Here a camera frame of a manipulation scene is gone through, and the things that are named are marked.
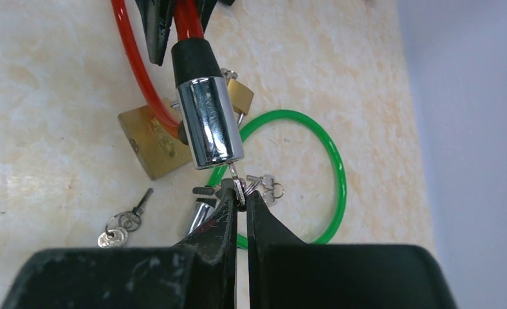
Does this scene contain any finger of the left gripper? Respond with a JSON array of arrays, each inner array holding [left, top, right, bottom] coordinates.
[[135, 0, 176, 66], [196, 0, 218, 32]]

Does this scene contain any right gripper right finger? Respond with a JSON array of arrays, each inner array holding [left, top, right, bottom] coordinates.
[[246, 192, 456, 308]]

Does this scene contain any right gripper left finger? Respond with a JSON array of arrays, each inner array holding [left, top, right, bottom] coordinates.
[[2, 189, 238, 308]]

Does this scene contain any silver key bunch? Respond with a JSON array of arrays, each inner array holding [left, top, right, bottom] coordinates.
[[97, 188, 154, 248]]

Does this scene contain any small brass padlock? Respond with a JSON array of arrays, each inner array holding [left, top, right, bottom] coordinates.
[[221, 68, 254, 127]]

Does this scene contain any red lock key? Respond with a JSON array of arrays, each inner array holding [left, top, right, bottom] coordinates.
[[191, 164, 254, 212]]

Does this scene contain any red cable lock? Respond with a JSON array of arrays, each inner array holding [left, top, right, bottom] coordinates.
[[111, 1, 244, 170]]

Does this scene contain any large brass padlock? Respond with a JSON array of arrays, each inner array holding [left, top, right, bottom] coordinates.
[[118, 105, 192, 180]]

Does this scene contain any green cable lock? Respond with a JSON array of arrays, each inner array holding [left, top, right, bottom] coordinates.
[[207, 109, 348, 251]]

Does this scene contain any green lock key pair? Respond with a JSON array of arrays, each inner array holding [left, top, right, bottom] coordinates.
[[245, 174, 285, 207]]

